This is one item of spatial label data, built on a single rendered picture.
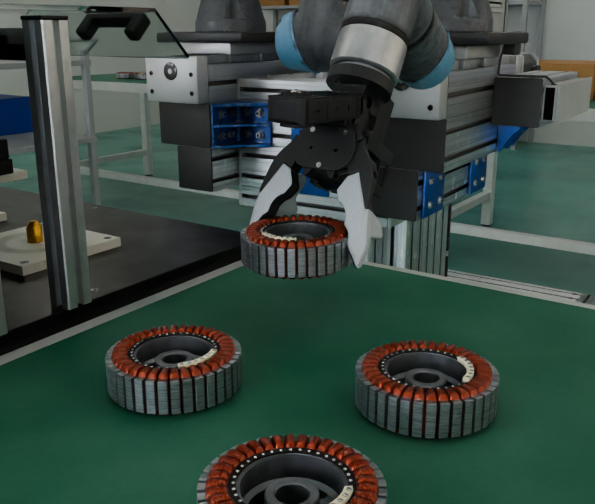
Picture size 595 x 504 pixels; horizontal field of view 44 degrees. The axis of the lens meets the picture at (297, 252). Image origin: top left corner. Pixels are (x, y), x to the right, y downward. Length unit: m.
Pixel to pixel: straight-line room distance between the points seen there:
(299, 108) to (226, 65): 0.86
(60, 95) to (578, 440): 0.54
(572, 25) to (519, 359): 6.75
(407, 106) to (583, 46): 6.17
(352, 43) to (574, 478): 0.46
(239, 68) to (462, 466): 1.16
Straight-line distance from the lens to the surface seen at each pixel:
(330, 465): 0.47
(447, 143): 1.25
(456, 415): 0.56
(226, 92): 1.53
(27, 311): 0.79
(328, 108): 0.71
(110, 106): 8.22
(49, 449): 0.58
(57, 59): 0.75
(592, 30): 7.35
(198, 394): 0.59
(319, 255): 0.68
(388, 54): 0.78
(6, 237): 1.03
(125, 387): 0.60
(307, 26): 0.95
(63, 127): 0.75
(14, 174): 0.93
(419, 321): 0.78
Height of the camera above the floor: 1.04
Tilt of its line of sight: 17 degrees down
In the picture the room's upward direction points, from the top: straight up
